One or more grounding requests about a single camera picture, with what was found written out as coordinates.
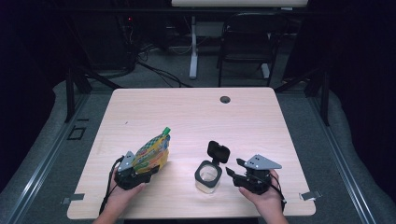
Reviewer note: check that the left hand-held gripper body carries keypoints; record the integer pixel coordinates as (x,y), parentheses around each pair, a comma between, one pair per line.
(126,163)

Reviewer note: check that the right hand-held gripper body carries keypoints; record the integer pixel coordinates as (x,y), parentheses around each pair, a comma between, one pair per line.
(261,162)

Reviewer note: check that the yellow spout pouch green cap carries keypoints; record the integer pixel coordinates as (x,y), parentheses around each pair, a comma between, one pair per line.
(152,154)

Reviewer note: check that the clear jar with black lid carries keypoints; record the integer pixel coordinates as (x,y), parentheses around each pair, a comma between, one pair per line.
(208,175)

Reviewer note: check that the person's left hand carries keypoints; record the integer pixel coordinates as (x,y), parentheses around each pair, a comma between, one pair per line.
(120,199)

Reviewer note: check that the person's right hand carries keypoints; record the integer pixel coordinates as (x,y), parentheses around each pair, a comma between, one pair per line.
(267,203)

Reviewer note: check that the grey tape strip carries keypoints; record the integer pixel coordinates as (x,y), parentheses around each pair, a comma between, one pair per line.
(311,195)
(74,198)

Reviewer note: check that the black metal stand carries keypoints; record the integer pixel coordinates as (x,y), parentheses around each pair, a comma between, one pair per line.
(325,99)
(70,93)

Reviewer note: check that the white desk leg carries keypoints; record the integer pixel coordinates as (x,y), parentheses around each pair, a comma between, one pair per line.
(193,56)

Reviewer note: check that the black computer tower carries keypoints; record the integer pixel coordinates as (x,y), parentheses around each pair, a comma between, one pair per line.
(102,40)

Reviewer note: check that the black folding chair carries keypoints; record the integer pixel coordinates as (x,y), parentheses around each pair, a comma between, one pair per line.
(249,37)

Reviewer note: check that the white desk top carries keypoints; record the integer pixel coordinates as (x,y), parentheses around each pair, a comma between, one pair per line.
(239,2)

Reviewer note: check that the aluminium floor rail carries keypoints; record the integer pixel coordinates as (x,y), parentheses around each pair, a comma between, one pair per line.
(345,168)
(43,168)

